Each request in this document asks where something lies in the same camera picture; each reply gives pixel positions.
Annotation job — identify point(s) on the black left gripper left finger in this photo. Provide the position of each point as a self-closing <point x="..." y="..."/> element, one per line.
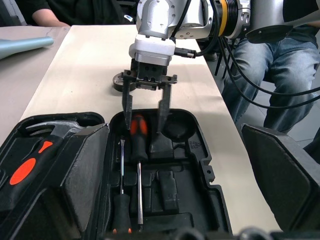
<point x="85" y="175"/>

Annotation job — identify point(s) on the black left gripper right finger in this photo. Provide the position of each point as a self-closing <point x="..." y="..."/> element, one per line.
<point x="277" y="175"/>

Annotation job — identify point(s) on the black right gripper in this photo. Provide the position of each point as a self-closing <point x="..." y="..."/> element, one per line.
<point x="150" y="75"/>

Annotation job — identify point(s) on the black plastic tool case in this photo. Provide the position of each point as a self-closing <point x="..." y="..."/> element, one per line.
<point x="190" y="200"/>

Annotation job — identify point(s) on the black and orange hammer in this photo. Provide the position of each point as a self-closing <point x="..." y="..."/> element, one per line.
<point x="23" y="172"/>

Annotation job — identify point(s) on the person in blue jeans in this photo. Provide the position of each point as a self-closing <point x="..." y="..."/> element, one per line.
<point x="287" y="62"/>

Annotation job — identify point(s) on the person in black shirt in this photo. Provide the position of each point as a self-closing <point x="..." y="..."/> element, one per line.
<point x="75" y="10"/>

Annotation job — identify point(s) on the grey-blue rolled tube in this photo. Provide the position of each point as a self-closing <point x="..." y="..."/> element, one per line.
<point x="22" y="46"/>

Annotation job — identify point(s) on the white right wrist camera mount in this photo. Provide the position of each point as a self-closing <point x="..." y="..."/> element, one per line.
<point x="152" y="46"/>

